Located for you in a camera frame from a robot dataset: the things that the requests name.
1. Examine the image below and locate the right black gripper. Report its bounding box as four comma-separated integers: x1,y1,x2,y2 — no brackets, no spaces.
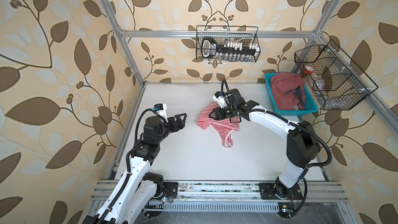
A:
208,105,236,120

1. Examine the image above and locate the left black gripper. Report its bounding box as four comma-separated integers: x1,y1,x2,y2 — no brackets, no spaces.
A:
154,112,186,146

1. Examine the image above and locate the red white striped tank top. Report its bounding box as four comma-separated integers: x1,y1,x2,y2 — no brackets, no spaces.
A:
197,102,239,148

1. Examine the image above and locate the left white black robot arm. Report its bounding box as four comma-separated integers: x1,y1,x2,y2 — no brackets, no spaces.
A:
83,108,187,224

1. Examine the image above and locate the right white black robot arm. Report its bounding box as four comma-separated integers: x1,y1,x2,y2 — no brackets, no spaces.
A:
209,89,333,199

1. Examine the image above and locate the maroon tank top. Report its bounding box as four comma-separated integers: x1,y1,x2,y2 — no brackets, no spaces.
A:
271,72,306,111

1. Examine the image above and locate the black tool with vials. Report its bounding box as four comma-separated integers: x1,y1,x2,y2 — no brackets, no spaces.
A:
199,37,261,62

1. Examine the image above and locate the teal plastic basket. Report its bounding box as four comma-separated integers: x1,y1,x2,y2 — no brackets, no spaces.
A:
264,73,318,116

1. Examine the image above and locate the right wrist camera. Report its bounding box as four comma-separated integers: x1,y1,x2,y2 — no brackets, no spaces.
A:
213,91,227,108

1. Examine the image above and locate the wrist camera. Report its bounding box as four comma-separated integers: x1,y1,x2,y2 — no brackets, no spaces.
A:
153,103,167,122
213,91,227,108

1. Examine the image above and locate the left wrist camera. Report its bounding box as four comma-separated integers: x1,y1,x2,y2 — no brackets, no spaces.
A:
153,103,167,122

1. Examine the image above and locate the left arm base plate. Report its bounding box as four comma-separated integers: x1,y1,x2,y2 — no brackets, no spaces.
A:
153,181,179,200

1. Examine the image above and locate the black wire basket back wall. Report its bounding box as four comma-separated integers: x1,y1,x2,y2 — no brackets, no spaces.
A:
195,25,261,63

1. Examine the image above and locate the black wire basket wall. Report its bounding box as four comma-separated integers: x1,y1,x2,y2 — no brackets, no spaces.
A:
195,25,261,63
294,39,378,111

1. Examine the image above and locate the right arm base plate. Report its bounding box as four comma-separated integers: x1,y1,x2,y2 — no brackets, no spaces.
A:
259,182,305,201

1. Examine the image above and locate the black wire basket right wall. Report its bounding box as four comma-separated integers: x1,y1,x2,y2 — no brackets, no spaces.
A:
294,39,378,111

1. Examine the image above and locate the aluminium front rail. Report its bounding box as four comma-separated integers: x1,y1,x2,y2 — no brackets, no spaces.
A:
90,179,350,203

